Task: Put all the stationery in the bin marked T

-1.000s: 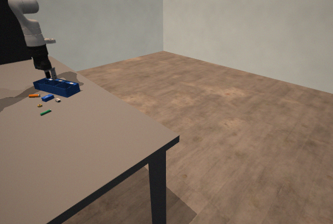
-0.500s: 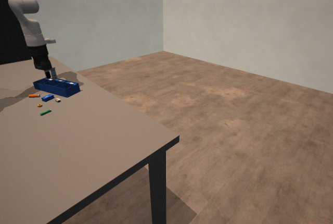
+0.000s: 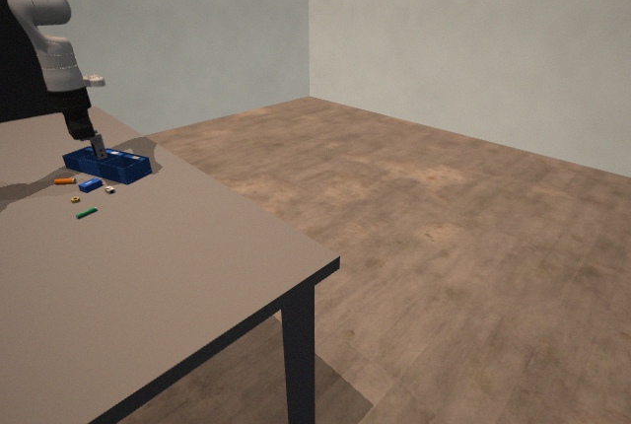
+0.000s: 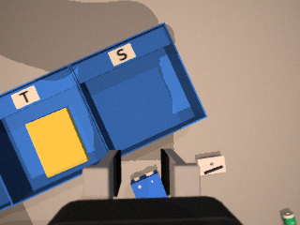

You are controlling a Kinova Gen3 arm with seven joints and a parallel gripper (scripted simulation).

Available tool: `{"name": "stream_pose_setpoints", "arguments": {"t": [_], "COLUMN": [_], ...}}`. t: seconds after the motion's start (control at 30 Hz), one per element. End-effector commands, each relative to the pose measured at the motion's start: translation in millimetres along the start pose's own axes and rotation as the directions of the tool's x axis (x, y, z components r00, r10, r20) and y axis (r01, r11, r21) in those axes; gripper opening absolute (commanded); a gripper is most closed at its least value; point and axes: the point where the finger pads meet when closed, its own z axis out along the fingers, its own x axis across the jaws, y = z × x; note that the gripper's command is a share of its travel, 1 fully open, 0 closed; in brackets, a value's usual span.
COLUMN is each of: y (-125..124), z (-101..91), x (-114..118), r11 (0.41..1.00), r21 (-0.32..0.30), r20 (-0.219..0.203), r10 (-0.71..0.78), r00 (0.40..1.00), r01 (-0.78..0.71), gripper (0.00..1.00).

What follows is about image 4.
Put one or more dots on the blue nine-volt battery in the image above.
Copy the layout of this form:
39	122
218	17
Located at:
148	186

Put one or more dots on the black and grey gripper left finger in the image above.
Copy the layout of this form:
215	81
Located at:
103	181

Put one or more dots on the blue rack of bins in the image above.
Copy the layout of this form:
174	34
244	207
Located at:
136	92

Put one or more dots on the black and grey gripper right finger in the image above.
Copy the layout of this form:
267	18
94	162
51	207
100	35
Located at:
180	179

